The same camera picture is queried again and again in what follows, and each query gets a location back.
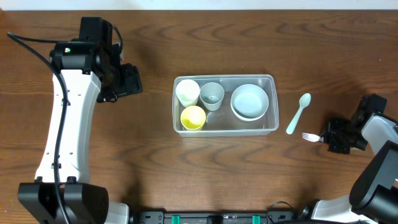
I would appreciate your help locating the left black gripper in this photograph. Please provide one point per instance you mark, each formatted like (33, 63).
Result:
(129, 80)

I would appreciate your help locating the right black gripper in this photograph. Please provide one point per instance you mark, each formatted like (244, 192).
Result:
(333, 136)

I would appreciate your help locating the white plastic fork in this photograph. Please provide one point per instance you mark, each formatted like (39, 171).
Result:
(312, 137)

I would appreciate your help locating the mint green plastic spoon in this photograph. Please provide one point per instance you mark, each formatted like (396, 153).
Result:
(304, 102)

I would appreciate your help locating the white plastic cup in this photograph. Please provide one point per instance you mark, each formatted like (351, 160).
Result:
(187, 92)

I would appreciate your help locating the yellow plastic cup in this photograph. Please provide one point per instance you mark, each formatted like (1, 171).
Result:
(193, 118)

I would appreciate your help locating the grey plastic cup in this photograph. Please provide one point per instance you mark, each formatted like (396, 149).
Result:
(212, 94)

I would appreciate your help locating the grey plastic bowl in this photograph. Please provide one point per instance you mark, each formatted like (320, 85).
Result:
(249, 95)

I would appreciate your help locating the white plastic bowl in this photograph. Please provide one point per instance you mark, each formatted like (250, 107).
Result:
(249, 114)

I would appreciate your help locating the clear plastic container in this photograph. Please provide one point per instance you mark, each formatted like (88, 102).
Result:
(223, 122)

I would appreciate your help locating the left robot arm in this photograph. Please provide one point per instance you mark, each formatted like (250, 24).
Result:
(61, 191)

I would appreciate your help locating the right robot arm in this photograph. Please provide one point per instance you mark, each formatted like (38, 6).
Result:
(373, 197)

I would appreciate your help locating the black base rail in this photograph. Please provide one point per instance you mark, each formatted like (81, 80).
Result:
(278, 217)

